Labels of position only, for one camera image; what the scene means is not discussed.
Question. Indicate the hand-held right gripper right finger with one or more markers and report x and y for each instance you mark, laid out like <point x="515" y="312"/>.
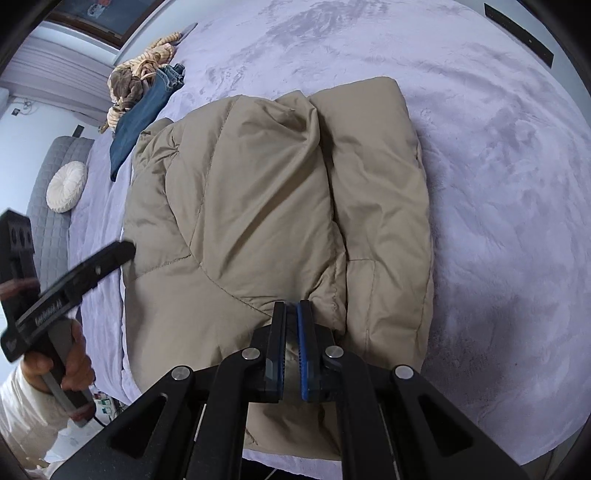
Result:
<point x="303" y="332"/>

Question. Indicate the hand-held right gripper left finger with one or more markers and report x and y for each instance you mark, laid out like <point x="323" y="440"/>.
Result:
<point x="279" y="332"/>

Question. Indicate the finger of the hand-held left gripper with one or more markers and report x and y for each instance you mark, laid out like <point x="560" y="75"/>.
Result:
<point x="111" y="256"/>

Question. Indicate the beige puffer jacket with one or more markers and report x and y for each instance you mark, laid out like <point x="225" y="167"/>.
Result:
<point x="258" y="207"/>

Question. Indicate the person's left forearm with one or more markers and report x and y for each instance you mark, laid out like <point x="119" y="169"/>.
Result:
<point x="23" y="406"/>

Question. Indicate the person's left hand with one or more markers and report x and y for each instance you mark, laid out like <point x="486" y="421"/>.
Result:
<point x="78" y="369"/>

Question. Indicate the grey quilted headboard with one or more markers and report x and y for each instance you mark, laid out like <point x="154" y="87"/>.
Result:
<point x="51" y="230"/>

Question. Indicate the white round pleated pillow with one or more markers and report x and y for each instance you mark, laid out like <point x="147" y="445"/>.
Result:
<point x="67" y="187"/>

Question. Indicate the blue denim jeans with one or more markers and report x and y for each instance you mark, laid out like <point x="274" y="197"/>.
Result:
<point x="138" y="115"/>

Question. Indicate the brown knitted cloth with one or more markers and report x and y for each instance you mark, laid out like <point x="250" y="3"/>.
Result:
<point x="124" y="85"/>

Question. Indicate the pale pleated curtain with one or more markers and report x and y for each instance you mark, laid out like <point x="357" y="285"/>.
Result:
<point x="60" y="78"/>

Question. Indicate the beige striped fleece cloth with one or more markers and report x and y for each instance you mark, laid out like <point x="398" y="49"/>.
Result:
<point x="147" y="57"/>

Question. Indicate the lavender plush blanket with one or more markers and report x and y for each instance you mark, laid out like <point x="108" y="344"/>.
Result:
<point x="485" y="184"/>

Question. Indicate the grey cloth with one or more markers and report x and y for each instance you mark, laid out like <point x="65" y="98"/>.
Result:
<point x="187" y="31"/>

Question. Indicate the dark framed window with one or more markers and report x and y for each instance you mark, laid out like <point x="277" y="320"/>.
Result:
<point x="106" y="16"/>

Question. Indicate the black flat screen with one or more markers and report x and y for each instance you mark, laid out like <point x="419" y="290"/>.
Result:
<point x="517" y="32"/>

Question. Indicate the black wall switch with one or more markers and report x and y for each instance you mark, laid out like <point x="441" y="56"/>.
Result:
<point x="78" y="130"/>

